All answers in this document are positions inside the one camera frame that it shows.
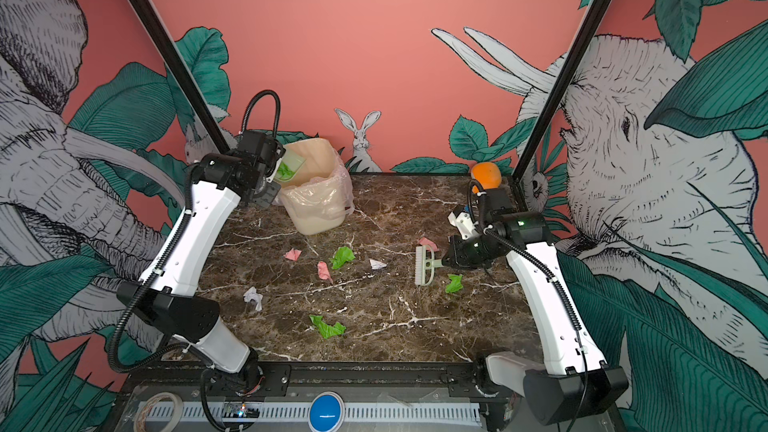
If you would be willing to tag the green paper scrap front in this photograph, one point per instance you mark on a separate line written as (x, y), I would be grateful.
(327, 330)

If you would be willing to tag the white slotted cable duct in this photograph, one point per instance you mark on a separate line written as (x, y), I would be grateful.
(462, 414)

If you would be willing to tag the green paper scrap right lower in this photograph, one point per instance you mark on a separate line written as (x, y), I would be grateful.
(285, 173)

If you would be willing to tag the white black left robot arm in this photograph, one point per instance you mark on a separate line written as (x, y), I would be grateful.
(166, 295)

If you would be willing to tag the green paper scrap right upper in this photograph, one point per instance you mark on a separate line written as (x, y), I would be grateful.
(455, 284)

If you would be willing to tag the white crumpled paper scrap left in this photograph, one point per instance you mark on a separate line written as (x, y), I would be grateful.
(254, 298)

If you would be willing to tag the left black frame post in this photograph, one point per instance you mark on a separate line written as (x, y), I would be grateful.
(159, 34)

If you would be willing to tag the cream plastic trash bin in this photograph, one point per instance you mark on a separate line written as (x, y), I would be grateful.
(319, 196)

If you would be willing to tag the orange carrot plush toy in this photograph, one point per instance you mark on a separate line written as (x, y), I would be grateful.
(487, 175)

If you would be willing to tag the black frame post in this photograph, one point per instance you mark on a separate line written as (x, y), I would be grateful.
(159, 34)
(590, 23)

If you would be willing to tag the pale green dustpan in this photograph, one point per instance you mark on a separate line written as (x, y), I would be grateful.
(292, 159)

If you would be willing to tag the pink paper scrap left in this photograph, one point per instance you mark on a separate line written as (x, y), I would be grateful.
(293, 254)

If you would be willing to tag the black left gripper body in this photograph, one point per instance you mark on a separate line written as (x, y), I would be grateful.
(268, 193)

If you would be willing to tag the pink paper scrap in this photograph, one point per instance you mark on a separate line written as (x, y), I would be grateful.
(324, 272)
(293, 254)
(423, 241)

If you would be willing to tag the pink paper scrap right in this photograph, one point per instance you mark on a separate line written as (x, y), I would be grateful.
(423, 241)

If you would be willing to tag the pale green hand brush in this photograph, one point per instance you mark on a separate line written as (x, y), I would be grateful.
(426, 263)

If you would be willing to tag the blue round button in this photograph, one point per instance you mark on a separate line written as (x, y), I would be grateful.
(327, 413)

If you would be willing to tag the white paper scrap centre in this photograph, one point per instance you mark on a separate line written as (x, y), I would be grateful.
(377, 265)

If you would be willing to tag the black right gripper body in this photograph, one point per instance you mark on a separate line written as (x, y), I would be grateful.
(473, 254)

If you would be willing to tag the green paper scrap centre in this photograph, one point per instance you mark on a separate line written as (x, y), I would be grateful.
(342, 256)

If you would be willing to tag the green paper scrap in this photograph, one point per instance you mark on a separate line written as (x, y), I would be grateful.
(342, 256)
(285, 173)
(327, 330)
(455, 284)

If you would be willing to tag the black front mounting rail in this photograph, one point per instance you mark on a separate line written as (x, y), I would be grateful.
(275, 379)

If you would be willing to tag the pink paper scrap centre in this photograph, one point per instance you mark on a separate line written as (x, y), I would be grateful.
(324, 272)

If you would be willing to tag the right black frame post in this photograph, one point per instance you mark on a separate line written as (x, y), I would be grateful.
(590, 23)

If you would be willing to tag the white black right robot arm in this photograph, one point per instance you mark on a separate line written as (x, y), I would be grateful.
(574, 379)

